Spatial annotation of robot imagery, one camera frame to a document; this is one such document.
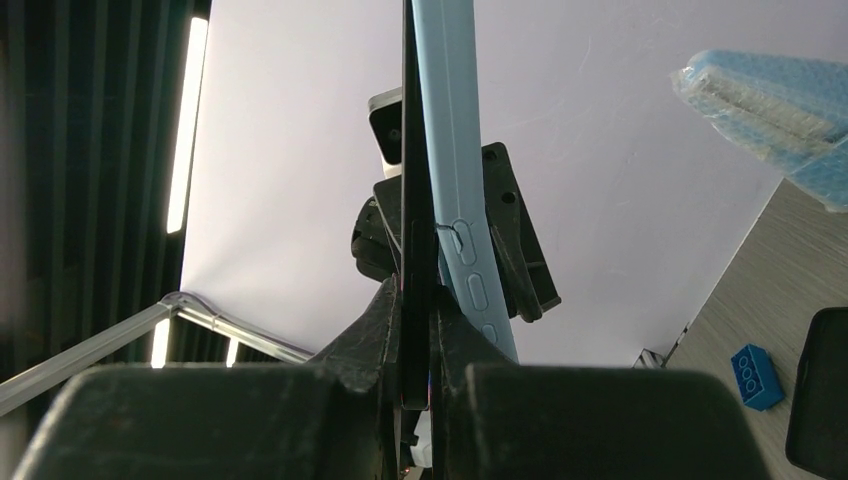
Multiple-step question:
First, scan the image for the black phone from blue case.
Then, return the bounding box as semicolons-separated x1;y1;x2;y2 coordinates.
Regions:
399;1;437;411

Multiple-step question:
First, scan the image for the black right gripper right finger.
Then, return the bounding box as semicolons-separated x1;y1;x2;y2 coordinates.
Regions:
431;288;770;479

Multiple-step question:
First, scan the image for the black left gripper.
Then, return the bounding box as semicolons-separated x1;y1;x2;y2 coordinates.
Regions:
351;142;561;323

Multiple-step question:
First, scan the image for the blue toy brick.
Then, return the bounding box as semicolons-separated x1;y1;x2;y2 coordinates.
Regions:
731;343;785;412

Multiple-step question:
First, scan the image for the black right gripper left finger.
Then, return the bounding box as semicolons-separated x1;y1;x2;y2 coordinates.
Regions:
15;278;400;479

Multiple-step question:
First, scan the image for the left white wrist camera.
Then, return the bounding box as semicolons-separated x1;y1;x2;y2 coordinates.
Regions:
368;87;403;178

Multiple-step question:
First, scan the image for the light blue cased phone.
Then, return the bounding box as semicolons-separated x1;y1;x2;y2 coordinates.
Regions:
411;1;518;360

